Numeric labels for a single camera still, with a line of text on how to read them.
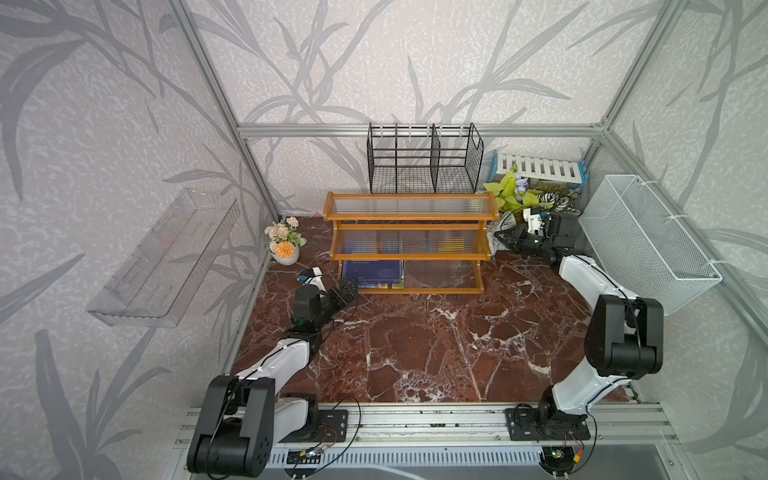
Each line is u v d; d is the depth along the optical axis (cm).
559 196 90
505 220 87
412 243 112
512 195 94
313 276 78
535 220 84
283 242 99
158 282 68
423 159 105
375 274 97
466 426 75
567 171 97
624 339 46
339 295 77
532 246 78
